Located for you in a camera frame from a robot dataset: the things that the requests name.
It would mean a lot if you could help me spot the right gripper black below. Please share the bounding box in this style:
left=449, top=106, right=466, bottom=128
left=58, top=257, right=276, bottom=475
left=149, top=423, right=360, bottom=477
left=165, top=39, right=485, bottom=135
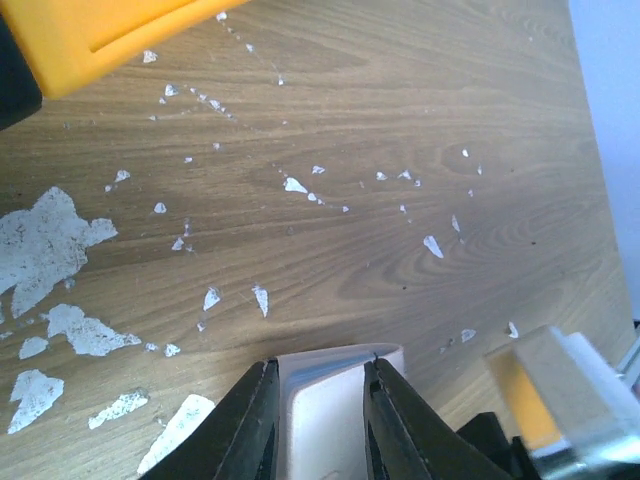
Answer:
left=457, top=412, right=538, bottom=480

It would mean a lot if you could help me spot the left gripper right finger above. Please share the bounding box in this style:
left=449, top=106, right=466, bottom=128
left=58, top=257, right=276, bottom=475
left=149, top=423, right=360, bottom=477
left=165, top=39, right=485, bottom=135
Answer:
left=363, top=358, right=510, bottom=479

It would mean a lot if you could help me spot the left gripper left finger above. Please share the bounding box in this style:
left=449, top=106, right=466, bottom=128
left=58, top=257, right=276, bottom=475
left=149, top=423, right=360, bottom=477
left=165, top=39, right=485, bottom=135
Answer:
left=143, top=358, right=280, bottom=479

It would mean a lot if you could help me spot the beige card holder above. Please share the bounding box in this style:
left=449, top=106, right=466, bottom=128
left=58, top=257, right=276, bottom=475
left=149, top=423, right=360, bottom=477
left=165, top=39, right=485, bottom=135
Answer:
left=276, top=343, right=406, bottom=480

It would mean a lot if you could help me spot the black bin left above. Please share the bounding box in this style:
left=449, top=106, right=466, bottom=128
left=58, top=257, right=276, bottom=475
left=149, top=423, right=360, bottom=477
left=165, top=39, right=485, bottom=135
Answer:
left=0, top=18, right=43, bottom=130

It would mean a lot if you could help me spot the orange bin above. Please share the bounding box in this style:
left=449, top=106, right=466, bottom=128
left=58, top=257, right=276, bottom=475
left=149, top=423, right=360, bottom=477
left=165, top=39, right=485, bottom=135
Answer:
left=1, top=0, right=245, bottom=99

